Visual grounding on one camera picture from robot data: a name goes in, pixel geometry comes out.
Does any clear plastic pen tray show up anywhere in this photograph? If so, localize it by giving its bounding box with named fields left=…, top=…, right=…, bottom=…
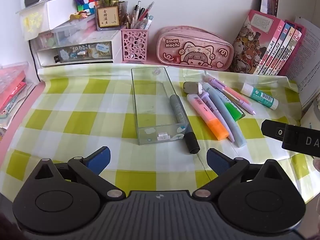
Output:
left=131, top=66, right=189, bottom=146

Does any white printed paper stack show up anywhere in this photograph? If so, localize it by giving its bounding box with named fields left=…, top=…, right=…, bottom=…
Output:
left=287, top=16, right=320, bottom=111

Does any pink pen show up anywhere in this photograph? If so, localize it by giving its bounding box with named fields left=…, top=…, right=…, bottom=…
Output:
left=225, top=87, right=251, bottom=105

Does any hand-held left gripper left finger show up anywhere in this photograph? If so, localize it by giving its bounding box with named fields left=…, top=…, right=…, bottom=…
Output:
left=35, top=146, right=126, bottom=203

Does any pink cartoon pencil case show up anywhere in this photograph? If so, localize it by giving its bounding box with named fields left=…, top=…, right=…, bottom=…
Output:
left=156, top=25, right=234, bottom=71

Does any white desktop drawer organizer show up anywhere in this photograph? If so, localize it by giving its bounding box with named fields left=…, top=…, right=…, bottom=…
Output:
left=29, top=29, right=122, bottom=68

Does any white and teal glue stick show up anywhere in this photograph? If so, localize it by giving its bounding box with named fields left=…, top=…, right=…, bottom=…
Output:
left=241, top=83, right=279, bottom=109

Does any orange and pink highlighter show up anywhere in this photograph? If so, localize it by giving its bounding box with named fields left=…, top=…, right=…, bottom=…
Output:
left=187, top=93, right=230, bottom=141

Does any grey marker with black cap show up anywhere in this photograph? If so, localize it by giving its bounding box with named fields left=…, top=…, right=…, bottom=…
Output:
left=169, top=94, right=201, bottom=155

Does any pink notebook stack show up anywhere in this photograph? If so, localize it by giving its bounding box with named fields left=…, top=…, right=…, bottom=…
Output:
left=0, top=61, right=29, bottom=131

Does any small orange toy figure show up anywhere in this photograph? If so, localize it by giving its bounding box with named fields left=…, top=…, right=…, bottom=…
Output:
left=69, top=10, right=89, bottom=21

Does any pink perforated pen holder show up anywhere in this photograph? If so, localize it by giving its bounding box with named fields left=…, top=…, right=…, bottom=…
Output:
left=120, top=28, right=150, bottom=64

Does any green checked tablecloth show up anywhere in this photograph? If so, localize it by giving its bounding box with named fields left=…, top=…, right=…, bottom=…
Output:
left=0, top=64, right=316, bottom=207

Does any purple character-top pen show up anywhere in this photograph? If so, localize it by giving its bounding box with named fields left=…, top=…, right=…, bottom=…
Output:
left=200, top=91, right=236, bottom=143

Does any purple mechanical pencil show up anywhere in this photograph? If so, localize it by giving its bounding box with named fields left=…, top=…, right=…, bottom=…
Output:
left=203, top=76, right=257, bottom=116

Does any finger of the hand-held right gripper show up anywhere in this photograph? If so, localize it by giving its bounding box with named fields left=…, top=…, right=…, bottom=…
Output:
left=261, top=119, right=287, bottom=141

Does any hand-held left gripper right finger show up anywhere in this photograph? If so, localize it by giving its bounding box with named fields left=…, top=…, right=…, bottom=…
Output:
left=192, top=148, right=282, bottom=202

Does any clear plastic storage drawer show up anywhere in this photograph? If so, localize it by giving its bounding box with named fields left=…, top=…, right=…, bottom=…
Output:
left=53, top=17, right=97, bottom=46
left=29, top=29, right=57, bottom=51

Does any pink boxed book set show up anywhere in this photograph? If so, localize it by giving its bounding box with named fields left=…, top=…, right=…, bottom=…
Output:
left=229, top=9, right=307, bottom=76

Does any lucky bamboo in glass vase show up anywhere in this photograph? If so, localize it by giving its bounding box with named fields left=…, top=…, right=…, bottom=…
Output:
left=94, top=0, right=139, bottom=32

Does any pale blue highlighter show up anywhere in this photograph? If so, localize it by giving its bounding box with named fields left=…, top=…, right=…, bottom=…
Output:
left=202, top=82, right=248, bottom=148

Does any white cardboard box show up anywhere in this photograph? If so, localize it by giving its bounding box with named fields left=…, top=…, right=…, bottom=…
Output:
left=18, top=0, right=76, bottom=41

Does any green highlighter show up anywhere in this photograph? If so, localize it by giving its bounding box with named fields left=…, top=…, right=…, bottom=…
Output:
left=212, top=89, right=246, bottom=122

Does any bunch of pens in holder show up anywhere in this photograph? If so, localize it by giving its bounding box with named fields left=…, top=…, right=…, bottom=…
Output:
left=124, top=1, right=155, bottom=30

